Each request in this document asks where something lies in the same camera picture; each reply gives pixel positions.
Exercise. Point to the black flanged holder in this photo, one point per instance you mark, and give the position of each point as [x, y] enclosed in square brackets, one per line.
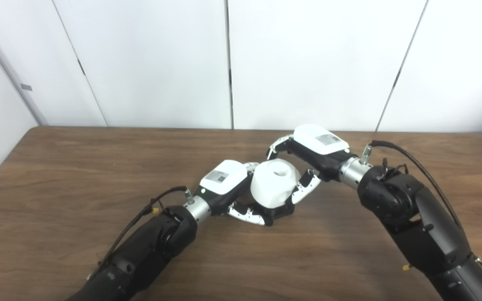
[280, 211]

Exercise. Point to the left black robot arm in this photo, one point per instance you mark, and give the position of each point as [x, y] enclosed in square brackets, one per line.
[149, 251]

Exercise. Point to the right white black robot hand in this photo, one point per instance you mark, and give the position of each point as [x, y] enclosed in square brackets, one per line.
[316, 144]

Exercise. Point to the small grey wall tag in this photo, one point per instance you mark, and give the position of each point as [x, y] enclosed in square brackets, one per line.
[26, 87]

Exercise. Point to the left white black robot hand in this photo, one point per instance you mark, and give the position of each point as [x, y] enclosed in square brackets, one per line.
[224, 179]

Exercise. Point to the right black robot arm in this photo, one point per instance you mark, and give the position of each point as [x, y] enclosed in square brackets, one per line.
[425, 221]

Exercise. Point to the round white piece with holes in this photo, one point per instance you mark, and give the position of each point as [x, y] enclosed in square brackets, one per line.
[270, 188]

